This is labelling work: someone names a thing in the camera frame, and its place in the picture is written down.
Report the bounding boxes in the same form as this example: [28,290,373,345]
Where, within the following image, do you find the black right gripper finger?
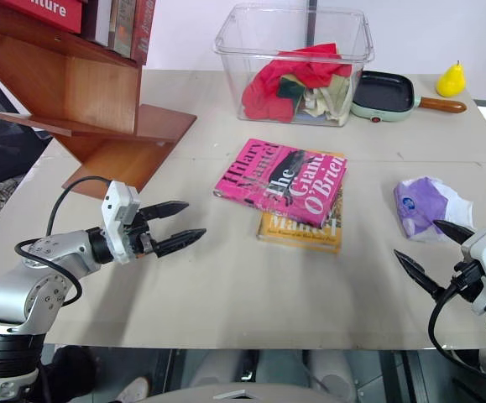
[432,219,476,246]
[393,249,446,301]

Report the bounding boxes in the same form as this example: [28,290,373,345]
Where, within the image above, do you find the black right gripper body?
[436,259,486,304]

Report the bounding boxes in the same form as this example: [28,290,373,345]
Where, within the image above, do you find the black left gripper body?
[123,207,159,259]

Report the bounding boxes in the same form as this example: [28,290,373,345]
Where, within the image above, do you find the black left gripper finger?
[139,200,191,222]
[154,228,207,259]

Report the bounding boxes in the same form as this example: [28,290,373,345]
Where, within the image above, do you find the pink Hilary Mantel book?
[212,138,349,230]

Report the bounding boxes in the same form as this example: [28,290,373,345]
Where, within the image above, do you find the yellow Mantel book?
[256,150,348,254]

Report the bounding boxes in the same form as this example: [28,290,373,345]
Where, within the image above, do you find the brown wooden bookshelf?
[0,0,198,199]

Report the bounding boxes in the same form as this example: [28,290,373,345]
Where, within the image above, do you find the dark red spine book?
[129,0,158,66]

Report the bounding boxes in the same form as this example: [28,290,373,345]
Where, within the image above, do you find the white thin book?
[83,0,114,48]

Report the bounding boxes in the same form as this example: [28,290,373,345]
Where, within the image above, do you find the red book with white lettering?
[0,0,89,34]

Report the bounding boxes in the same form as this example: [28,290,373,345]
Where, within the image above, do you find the purple tissue pack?
[393,175,476,245]

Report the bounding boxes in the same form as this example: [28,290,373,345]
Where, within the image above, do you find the grey rounded shapes under table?
[186,349,358,403]

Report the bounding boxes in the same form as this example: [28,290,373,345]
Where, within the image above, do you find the yellow pear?
[436,60,467,98]

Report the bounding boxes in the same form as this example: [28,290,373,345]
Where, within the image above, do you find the red cloth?
[242,41,353,124]

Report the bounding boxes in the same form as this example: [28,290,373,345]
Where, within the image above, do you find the dark rounded shape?
[36,345,97,403]

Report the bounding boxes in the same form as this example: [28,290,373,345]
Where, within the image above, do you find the white shoe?
[113,375,154,403]

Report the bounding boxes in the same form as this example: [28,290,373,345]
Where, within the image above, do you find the clear plastic storage bin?
[213,3,376,128]

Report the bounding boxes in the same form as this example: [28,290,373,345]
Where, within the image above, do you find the green and yellow sponge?
[277,75,307,102]

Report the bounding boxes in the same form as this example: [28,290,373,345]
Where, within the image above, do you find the beige crumpled cloth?
[295,74,355,123]

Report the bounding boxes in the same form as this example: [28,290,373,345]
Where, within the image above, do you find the dark vertical pole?
[304,0,321,48]

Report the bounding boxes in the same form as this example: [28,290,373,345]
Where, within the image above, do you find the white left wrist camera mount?
[101,181,142,264]

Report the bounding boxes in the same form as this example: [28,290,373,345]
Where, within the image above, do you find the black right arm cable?
[428,268,486,384]

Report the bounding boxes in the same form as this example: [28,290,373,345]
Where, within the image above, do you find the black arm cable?
[428,268,486,384]
[14,175,112,307]

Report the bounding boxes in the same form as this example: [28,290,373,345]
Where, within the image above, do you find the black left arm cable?
[14,175,112,307]

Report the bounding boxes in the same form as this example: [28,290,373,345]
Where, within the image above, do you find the mint green pan wooden handle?
[349,70,468,124]

